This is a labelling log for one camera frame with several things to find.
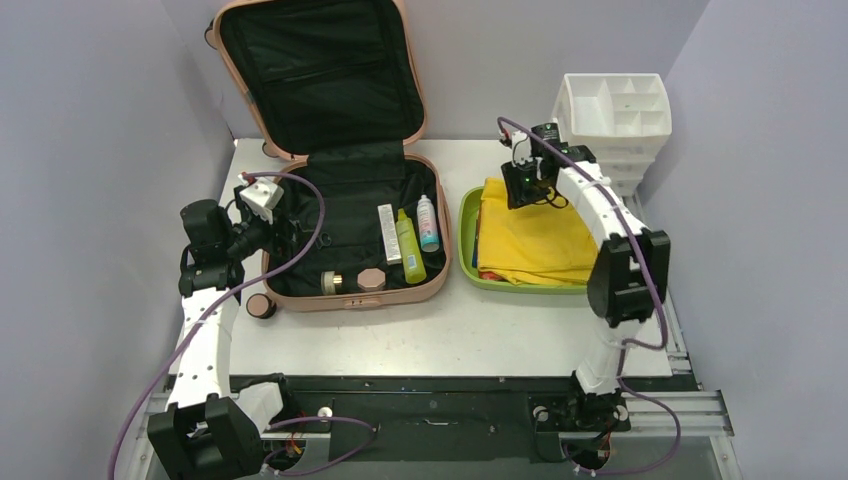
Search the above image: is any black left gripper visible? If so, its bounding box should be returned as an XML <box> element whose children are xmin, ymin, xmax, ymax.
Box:
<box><xmin>223</xmin><ymin>188</ymin><xmax>314</xmax><ymax>261</ymax></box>

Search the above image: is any green plastic tray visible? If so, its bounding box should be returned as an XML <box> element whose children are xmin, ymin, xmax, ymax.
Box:
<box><xmin>455</xmin><ymin>186</ymin><xmax>586</xmax><ymax>295</ymax></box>

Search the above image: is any yellow packet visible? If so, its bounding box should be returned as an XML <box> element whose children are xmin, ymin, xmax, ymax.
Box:
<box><xmin>477</xmin><ymin>178</ymin><xmax>598</xmax><ymax>287</ymax></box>

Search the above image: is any white drawer organizer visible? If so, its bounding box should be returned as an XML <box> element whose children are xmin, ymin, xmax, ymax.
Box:
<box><xmin>552</xmin><ymin>73</ymin><xmax>672</xmax><ymax>197</ymax></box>

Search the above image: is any pink hard-shell suitcase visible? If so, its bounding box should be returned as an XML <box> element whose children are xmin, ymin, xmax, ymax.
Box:
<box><xmin>205</xmin><ymin>1</ymin><xmax>452</xmax><ymax>318</ymax></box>

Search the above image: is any red garment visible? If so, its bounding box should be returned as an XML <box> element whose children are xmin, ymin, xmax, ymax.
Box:
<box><xmin>478</xmin><ymin>270</ymin><xmax>511</xmax><ymax>282</ymax></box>

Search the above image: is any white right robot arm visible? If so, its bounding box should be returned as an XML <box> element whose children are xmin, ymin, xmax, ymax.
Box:
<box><xmin>497</xmin><ymin>117</ymin><xmax>670</xmax><ymax>431</ymax></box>

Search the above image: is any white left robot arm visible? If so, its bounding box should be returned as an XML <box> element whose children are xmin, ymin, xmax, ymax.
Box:
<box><xmin>147</xmin><ymin>199</ymin><xmax>299</xmax><ymax>479</ymax></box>

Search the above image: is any small round gold-rim jar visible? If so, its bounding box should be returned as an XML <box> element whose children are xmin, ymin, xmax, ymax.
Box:
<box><xmin>320</xmin><ymin>271</ymin><xmax>345</xmax><ymax>296</ymax></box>

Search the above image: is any small white pink bottle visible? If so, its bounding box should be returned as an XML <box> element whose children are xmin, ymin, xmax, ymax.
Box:
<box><xmin>416</xmin><ymin>194</ymin><xmax>441</xmax><ymax>253</ymax></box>

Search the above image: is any pink octagonal lid jar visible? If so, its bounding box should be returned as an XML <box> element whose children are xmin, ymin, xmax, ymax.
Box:
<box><xmin>356</xmin><ymin>268</ymin><xmax>386</xmax><ymax>292</ymax></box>

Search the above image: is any yellow-green spray bottle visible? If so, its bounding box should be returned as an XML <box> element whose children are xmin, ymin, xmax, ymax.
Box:
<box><xmin>396</xmin><ymin>208</ymin><xmax>427</xmax><ymax>285</ymax></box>

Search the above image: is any white cosmetic tube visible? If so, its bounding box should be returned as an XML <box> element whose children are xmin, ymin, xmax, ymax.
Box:
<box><xmin>377</xmin><ymin>204</ymin><xmax>402</xmax><ymax>265</ymax></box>

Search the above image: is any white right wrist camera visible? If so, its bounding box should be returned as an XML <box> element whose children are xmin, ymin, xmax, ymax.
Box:
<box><xmin>505</xmin><ymin>131</ymin><xmax>532</xmax><ymax>167</ymax></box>

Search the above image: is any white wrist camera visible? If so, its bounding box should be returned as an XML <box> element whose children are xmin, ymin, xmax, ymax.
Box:
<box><xmin>237</xmin><ymin>176</ymin><xmax>284</xmax><ymax>225</ymax></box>
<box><xmin>505</xmin><ymin>131</ymin><xmax>532</xmax><ymax>167</ymax></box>

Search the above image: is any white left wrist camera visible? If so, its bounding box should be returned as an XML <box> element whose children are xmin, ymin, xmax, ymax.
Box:
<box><xmin>237</xmin><ymin>176</ymin><xmax>284</xmax><ymax>225</ymax></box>

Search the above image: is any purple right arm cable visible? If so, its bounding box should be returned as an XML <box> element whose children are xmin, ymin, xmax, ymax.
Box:
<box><xmin>496</xmin><ymin>117</ymin><xmax>682</xmax><ymax>477</ymax></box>

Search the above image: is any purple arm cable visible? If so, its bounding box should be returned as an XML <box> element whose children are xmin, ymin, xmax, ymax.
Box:
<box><xmin>107</xmin><ymin>172</ymin><xmax>379</xmax><ymax>480</ymax></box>
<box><xmin>496</xmin><ymin>117</ymin><xmax>682</xmax><ymax>477</ymax></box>

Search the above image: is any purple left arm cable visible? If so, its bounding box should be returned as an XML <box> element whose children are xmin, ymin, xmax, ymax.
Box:
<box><xmin>107</xmin><ymin>172</ymin><xmax>379</xmax><ymax>480</ymax></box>

